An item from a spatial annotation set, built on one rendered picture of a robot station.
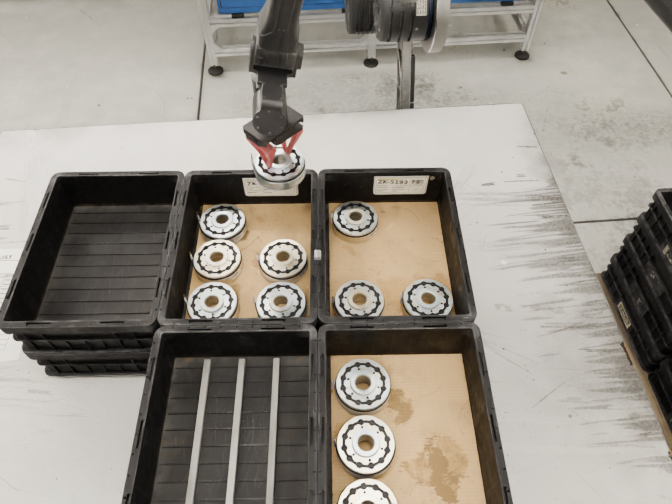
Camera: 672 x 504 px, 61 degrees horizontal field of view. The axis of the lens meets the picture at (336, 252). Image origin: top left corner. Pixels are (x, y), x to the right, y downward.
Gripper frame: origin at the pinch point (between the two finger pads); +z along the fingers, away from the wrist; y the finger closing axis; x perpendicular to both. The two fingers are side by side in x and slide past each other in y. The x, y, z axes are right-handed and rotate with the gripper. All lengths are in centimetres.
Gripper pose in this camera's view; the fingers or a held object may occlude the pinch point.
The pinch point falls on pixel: (277, 156)
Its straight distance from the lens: 115.7
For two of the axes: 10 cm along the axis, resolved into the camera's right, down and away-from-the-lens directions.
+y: 6.9, -5.8, 4.2
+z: 0.1, 5.9, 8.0
